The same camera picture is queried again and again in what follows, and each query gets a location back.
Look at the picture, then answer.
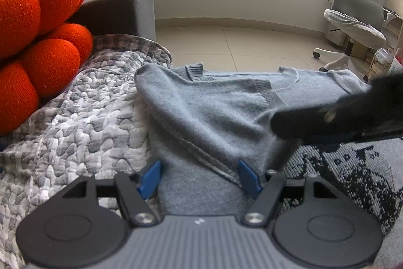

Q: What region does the grey checkered quilted blanket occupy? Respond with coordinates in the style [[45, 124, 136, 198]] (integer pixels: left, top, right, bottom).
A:
[[0, 34, 174, 269]]

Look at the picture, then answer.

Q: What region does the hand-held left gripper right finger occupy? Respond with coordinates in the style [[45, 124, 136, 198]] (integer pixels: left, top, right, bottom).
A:
[[239, 159, 344, 226]]

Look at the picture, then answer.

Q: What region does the white office chair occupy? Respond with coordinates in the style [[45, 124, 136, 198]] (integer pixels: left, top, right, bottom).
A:
[[313, 0, 399, 82]]

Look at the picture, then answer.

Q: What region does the grey sofa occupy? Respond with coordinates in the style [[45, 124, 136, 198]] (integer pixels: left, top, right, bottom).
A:
[[68, 0, 157, 43]]

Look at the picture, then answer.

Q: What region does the grey knit sweater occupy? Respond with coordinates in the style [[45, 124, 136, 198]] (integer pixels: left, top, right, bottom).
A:
[[135, 63, 403, 269]]

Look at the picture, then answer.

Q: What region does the orange knot cushion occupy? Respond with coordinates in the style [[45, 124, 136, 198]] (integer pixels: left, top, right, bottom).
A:
[[0, 0, 94, 135]]

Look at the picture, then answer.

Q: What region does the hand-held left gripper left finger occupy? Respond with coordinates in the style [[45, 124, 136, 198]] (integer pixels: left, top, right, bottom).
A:
[[63, 161, 162, 227]]

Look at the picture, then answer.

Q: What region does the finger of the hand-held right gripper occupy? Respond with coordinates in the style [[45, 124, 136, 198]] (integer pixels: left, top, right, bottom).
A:
[[271, 101, 366, 144]]

